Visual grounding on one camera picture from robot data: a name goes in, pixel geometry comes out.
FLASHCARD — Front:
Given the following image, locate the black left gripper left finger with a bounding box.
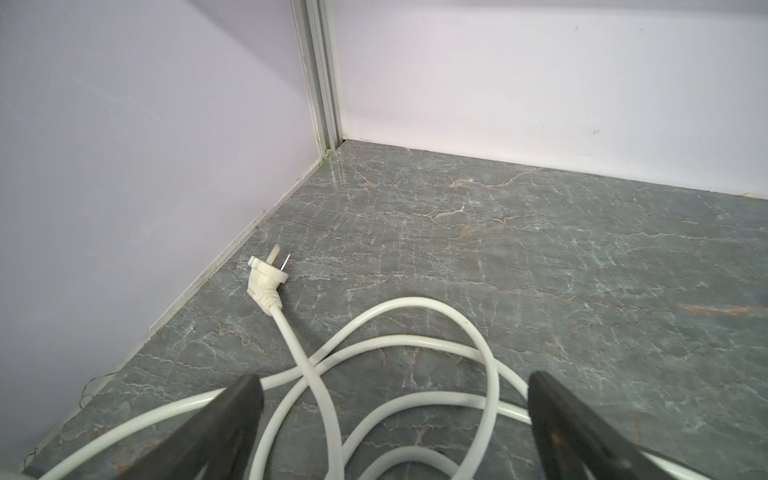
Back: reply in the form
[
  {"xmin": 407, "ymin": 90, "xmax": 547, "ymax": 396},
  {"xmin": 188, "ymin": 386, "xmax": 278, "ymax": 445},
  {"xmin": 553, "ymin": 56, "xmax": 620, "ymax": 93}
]
[{"xmin": 119, "ymin": 374, "xmax": 264, "ymax": 480}]

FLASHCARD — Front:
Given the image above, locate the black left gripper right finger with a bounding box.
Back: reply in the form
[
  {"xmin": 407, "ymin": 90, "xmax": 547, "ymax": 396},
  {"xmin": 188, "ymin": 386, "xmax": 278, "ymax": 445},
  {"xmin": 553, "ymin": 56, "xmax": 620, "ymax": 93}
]
[{"xmin": 527, "ymin": 371, "xmax": 671, "ymax": 479}]

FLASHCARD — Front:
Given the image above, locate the white power cable with plug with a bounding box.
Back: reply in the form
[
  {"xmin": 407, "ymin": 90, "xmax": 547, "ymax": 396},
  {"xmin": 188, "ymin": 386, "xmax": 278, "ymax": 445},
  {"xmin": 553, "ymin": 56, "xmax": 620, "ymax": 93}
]
[{"xmin": 35, "ymin": 242, "xmax": 715, "ymax": 480}]

